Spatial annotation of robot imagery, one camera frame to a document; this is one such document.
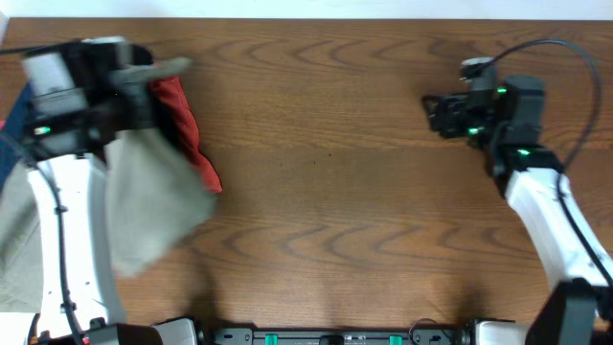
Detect white garment bottom left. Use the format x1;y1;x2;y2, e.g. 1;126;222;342
1;312;39;345

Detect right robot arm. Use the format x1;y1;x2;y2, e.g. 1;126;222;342
420;74;612;344

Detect red orange shorts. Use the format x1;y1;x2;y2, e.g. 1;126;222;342
148;77;222;194

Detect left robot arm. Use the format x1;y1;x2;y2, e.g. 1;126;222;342
19;36;203;344

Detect navy blue shorts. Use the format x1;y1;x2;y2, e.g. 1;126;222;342
1;83;33;189

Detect black shorts white stripe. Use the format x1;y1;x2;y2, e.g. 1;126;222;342
115;41;153;68

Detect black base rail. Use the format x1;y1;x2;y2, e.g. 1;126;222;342
210;324;476;345

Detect khaki cotton shorts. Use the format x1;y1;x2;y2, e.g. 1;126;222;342
1;129;216;312

